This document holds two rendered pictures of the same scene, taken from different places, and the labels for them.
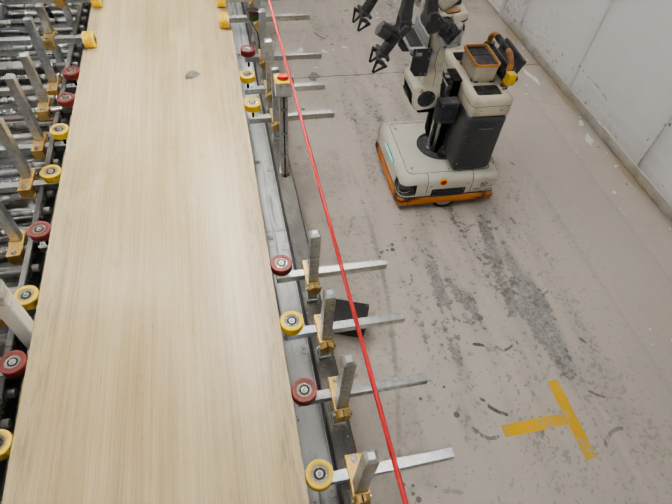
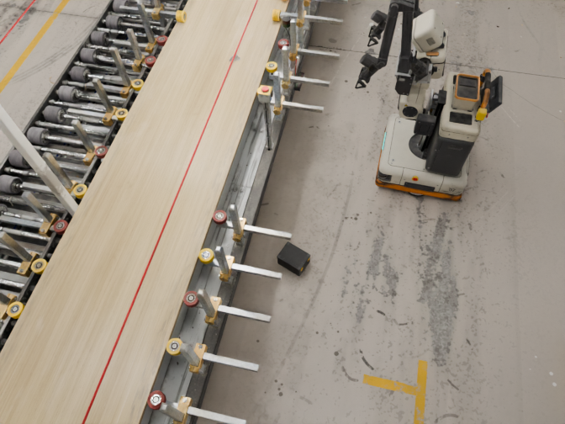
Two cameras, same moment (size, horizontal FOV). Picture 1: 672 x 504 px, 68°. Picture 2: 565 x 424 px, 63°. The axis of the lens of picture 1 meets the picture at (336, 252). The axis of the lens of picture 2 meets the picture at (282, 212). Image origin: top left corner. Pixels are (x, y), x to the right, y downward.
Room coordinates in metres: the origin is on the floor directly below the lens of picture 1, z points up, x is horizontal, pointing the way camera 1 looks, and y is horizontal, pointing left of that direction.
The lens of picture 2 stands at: (0.17, -0.83, 3.14)
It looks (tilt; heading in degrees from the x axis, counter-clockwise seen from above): 59 degrees down; 32
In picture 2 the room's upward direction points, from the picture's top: 3 degrees counter-clockwise
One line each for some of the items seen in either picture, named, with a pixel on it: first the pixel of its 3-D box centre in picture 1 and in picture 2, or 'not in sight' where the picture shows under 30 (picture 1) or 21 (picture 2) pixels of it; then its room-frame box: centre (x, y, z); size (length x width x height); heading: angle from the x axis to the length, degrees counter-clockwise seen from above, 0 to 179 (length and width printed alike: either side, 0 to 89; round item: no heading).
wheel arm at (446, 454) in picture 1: (383, 467); (215, 358); (0.45, -0.21, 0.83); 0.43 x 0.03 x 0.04; 107
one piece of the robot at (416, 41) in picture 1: (416, 45); (408, 69); (2.62, -0.32, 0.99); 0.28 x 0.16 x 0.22; 15
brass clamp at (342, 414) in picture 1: (339, 398); (213, 310); (0.65, -0.06, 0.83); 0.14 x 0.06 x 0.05; 17
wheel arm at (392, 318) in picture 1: (346, 325); (243, 268); (0.93, -0.06, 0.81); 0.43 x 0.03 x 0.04; 107
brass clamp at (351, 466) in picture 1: (357, 479); (198, 358); (0.41, -0.13, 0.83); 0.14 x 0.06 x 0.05; 17
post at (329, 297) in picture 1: (325, 331); (224, 268); (0.87, 0.01, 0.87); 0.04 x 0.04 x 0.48; 17
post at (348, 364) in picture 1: (342, 394); (208, 310); (0.63, -0.07, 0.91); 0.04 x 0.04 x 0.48; 17
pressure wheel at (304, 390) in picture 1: (304, 396); (192, 301); (0.64, 0.05, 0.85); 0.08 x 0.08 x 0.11
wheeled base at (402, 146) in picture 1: (433, 159); (423, 155); (2.69, -0.60, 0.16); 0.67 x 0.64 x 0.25; 105
